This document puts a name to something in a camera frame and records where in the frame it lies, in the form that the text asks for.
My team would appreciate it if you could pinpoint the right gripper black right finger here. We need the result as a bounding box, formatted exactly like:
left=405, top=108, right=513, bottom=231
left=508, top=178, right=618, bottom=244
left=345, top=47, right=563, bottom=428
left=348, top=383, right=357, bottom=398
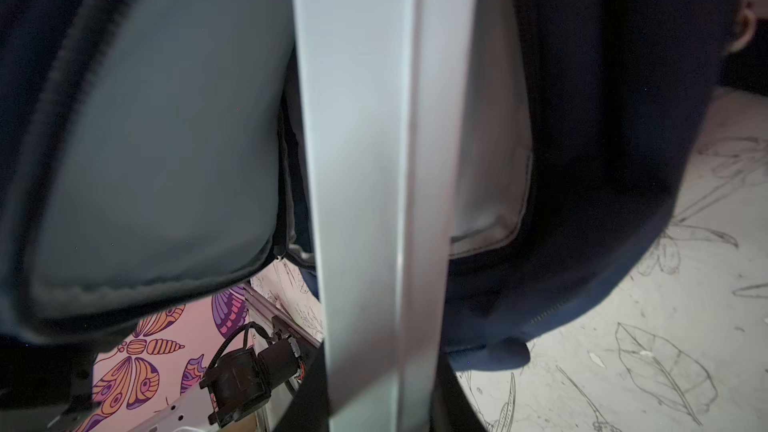
left=431, top=352, right=486, bottom=432

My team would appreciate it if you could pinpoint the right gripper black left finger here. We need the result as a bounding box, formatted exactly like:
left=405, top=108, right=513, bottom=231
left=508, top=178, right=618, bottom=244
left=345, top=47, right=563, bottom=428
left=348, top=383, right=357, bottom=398
left=273, top=343, right=329, bottom=432

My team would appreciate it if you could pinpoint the navy blue student backpack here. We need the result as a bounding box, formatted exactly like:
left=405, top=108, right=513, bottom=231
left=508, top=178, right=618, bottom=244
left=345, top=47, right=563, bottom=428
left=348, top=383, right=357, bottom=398
left=1, top=0, right=742, bottom=376

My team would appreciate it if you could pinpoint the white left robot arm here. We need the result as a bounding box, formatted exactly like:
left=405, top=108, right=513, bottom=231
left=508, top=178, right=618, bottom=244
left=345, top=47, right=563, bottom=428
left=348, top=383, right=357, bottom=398
left=199, top=321, right=316, bottom=428

